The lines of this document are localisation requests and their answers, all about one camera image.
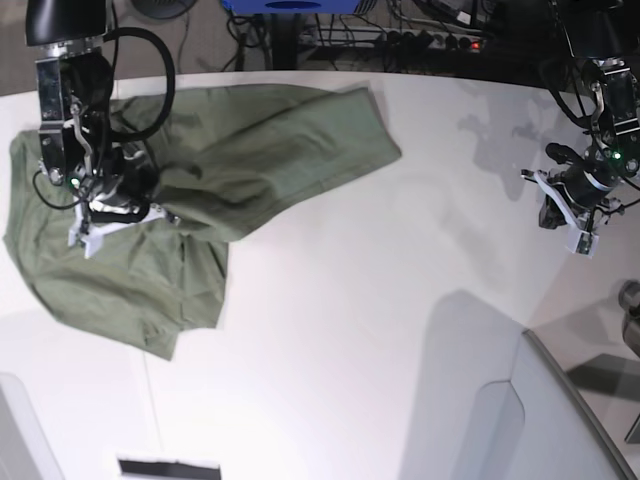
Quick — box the grey metal rail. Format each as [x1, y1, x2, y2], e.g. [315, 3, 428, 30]
[524, 329, 636, 479]

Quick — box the green t-shirt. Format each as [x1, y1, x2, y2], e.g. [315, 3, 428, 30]
[3, 85, 401, 360]

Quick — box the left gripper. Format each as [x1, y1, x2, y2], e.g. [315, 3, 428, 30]
[538, 143, 620, 230]

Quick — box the metal cylinder fixture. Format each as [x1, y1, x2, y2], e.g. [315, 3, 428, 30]
[618, 280, 640, 357]

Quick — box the blue box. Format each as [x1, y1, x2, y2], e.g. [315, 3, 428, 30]
[222, 0, 360, 15]

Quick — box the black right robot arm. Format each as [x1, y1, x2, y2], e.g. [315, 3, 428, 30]
[25, 1, 176, 224]

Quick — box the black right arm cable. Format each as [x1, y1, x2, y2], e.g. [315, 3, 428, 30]
[32, 27, 177, 211]

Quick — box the black table leg post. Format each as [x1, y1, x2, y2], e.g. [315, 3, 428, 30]
[270, 14, 301, 71]

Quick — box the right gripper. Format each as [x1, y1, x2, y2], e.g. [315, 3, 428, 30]
[87, 149, 159, 220]

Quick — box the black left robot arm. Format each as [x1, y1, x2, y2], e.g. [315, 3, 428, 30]
[539, 1, 639, 233]

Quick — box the black power strip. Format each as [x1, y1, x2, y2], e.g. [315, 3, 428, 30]
[385, 30, 489, 53]

